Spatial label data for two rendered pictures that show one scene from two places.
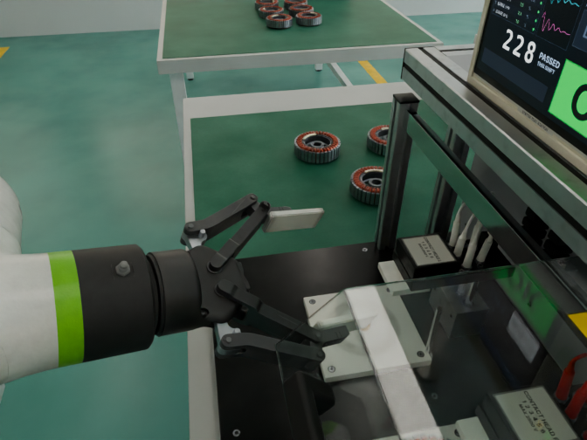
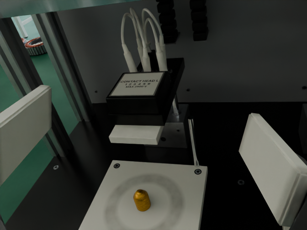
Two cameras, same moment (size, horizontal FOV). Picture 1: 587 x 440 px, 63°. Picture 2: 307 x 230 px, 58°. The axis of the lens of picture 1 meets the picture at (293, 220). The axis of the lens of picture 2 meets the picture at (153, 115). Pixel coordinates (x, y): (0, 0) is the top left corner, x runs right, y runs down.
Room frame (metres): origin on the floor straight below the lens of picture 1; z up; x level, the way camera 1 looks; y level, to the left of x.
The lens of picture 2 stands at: (0.31, 0.07, 1.08)
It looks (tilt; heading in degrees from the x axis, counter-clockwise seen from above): 36 degrees down; 303
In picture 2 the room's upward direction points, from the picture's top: 13 degrees counter-clockwise
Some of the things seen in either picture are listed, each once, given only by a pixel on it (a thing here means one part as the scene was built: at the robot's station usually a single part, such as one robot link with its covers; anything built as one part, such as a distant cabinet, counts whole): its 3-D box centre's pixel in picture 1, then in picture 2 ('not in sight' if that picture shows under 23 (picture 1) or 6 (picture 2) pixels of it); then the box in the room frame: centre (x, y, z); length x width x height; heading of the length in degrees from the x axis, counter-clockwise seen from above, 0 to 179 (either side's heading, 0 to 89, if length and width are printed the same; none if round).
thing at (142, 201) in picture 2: not in sight; (141, 198); (0.46, -0.10, 0.80); 0.02 x 0.02 x 0.03
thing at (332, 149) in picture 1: (317, 147); not in sight; (1.04, -0.06, 0.77); 0.11 x 0.11 x 0.04
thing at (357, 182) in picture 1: (376, 184); not in sight; (0.87, -0.18, 0.77); 0.11 x 0.11 x 0.04
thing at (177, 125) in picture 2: not in sight; (165, 125); (0.49, -0.25, 0.80); 0.07 x 0.05 x 0.06; 11
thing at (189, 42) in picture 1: (272, 65); not in sight; (2.72, 0.12, 0.38); 1.85 x 1.10 x 0.75; 11
